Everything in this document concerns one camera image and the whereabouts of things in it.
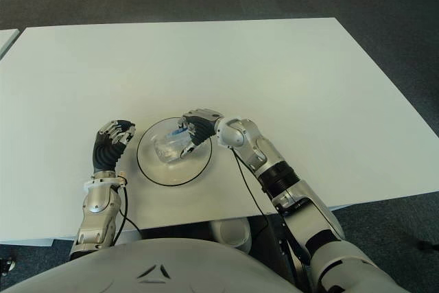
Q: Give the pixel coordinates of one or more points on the black and silver left hand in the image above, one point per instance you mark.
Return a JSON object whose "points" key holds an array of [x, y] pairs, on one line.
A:
{"points": [[106, 152]]}

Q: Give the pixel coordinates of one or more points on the white side table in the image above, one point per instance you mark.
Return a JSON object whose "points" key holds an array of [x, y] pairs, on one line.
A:
{"points": [[6, 40]]}

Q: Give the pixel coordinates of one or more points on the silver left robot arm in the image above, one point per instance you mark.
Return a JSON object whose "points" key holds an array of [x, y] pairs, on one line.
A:
{"points": [[97, 210]]}

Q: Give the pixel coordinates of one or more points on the clear plate with black rim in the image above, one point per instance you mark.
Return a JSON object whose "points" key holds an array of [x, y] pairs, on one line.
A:
{"points": [[154, 173]]}

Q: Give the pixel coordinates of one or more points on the white cylindrical table leg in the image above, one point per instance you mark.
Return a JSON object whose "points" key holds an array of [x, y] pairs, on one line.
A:
{"points": [[233, 233]]}

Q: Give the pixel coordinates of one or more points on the black and white caster wheel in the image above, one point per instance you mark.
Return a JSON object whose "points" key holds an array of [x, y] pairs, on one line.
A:
{"points": [[7, 265]]}

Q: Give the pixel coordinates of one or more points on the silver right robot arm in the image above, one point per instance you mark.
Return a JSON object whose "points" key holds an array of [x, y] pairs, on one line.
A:
{"points": [[288, 183]]}

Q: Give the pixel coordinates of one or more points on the grey robot torso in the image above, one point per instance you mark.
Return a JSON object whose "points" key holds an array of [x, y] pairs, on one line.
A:
{"points": [[154, 269]]}

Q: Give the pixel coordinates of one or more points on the black and silver right hand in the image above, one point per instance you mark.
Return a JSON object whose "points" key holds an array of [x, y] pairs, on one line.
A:
{"points": [[200, 126]]}

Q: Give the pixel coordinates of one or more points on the clear bottle with blue cap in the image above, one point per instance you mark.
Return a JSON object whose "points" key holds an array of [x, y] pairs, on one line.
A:
{"points": [[168, 147]]}

